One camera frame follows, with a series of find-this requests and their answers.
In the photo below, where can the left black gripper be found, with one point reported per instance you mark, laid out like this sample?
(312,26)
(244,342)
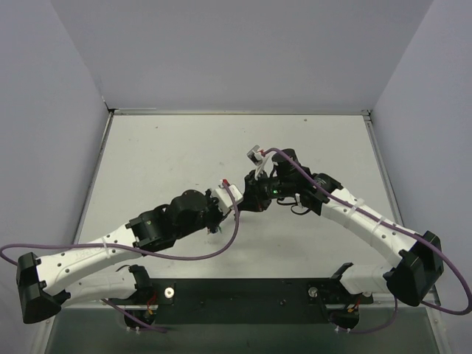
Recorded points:
(213,220)

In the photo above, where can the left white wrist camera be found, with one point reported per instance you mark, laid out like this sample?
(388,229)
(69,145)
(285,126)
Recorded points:
(227,195)

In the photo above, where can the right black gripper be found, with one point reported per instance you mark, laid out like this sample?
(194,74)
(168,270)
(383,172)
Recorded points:
(251,193)

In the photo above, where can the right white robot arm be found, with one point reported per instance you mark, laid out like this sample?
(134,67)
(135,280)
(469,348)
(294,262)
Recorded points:
(410,268)

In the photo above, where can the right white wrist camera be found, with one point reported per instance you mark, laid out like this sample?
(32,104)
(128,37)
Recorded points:
(257,156)

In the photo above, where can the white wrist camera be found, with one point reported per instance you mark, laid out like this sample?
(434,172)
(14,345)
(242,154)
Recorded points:
(227,195)
(257,156)

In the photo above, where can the large metal keyring with loops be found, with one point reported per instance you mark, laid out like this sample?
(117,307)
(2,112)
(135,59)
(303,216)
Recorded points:
(230,215)

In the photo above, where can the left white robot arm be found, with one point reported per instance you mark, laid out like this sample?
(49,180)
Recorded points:
(49,283)

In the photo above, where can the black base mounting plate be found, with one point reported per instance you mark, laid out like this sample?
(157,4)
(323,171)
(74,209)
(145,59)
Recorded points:
(295,301)

